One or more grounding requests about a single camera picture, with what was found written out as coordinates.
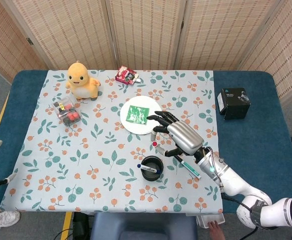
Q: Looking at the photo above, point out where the bare person hand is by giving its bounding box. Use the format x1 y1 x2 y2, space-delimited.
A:
208 220 224 240

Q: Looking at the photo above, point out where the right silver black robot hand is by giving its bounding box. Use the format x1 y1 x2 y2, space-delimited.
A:
146 110 204 158

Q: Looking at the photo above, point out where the black capped green marker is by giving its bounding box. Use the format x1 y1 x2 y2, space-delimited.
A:
174 156 202 180

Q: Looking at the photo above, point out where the blue capped whiteboard marker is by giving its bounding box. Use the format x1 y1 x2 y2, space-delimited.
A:
137 163 161 175

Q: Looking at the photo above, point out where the black cup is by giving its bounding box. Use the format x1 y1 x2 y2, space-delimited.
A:
140 155 164 182

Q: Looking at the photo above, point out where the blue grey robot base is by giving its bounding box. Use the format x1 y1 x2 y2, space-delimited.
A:
93 212 198 240

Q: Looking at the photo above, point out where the white plastic tray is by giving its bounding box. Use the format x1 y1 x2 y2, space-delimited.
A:
196 213 226 229

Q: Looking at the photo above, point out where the green foil sachet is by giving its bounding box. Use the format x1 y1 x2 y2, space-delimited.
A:
126 104 150 125

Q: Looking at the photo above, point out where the black cardboard box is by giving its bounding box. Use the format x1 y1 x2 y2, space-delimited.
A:
217 87 251 121

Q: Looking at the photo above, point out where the white paper plate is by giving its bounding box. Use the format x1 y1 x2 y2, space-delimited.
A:
120 95 163 136

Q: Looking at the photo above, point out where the white sneaker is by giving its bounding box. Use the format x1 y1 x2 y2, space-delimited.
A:
0 210 21 232

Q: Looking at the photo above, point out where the red snack packet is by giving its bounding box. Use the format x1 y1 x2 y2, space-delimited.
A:
115 65 141 85

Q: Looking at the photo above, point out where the clear box with red caps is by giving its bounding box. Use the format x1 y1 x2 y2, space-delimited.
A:
52 96 83 127

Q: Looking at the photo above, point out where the floral fruit print tablecloth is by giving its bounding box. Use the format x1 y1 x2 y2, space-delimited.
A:
0 69 224 214

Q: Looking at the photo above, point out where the woven bamboo screen panel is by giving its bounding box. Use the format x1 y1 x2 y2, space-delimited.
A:
105 0 188 71
0 0 118 71
0 0 45 83
238 0 292 106
174 0 290 72

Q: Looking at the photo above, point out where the yellow plush dinosaur toy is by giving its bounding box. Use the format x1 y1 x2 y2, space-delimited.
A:
65 60 101 100

